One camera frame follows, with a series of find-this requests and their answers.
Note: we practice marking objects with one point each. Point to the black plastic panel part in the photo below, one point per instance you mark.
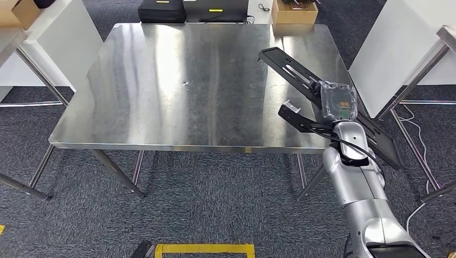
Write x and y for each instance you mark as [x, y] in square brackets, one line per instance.
[278, 58]

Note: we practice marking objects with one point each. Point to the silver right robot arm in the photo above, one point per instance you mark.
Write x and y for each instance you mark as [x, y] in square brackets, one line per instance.
[360, 185]

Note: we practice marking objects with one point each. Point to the stainless steel workbench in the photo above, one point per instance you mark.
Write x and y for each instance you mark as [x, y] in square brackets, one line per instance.
[160, 89]

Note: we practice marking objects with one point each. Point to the black laptop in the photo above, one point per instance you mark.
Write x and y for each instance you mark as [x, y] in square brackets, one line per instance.
[213, 16]

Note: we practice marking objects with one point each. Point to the cardboard box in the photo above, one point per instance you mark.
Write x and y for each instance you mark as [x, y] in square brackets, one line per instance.
[18, 14]
[294, 16]

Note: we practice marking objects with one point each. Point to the black carrying case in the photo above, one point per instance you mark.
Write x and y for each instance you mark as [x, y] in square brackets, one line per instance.
[162, 12]

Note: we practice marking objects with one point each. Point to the dark metal tool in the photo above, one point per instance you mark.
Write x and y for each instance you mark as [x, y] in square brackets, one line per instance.
[299, 3]

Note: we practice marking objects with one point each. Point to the black bag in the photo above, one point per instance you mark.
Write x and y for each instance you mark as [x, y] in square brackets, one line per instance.
[44, 3]

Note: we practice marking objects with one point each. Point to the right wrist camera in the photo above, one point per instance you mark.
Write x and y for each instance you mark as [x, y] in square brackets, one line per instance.
[299, 123]

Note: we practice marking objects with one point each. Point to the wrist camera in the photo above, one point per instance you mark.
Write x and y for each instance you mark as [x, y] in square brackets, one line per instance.
[299, 123]
[142, 250]

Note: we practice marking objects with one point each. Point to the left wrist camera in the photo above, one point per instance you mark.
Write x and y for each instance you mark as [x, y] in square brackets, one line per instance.
[142, 250]

